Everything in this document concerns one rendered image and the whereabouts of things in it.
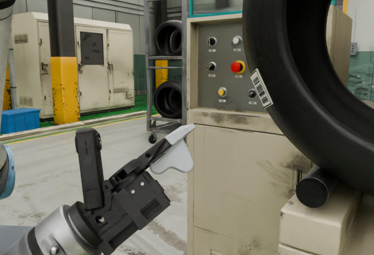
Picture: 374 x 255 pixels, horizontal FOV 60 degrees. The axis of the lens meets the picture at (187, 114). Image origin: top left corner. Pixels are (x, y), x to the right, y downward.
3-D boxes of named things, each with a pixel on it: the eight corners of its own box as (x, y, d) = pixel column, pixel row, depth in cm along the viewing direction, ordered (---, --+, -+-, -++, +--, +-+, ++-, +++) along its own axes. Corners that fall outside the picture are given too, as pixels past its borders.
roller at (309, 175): (340, 133, 76) (361, 138, 74) (335, 150, 78) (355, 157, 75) (298, 174, 48) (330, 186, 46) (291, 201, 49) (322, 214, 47)
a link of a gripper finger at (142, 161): (172, 148, 48) (126, 186, 47) (165, 139, 49) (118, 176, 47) (172, 146, 44) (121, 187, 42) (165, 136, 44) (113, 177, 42)
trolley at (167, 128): (194, 127, 551) (194, 10, 521) (228, 131, 519) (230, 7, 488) (145, 144, 439) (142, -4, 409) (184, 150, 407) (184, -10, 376)
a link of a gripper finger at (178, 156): (214, 150, 49) (166, 190, 47) (189, 119, 49) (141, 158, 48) (217, 148, 45) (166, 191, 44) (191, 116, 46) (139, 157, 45)
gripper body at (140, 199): (173, 197, 51) (111, 249, 49) (139, 154, 51) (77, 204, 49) (175, 201, 43) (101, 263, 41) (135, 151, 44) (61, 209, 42)
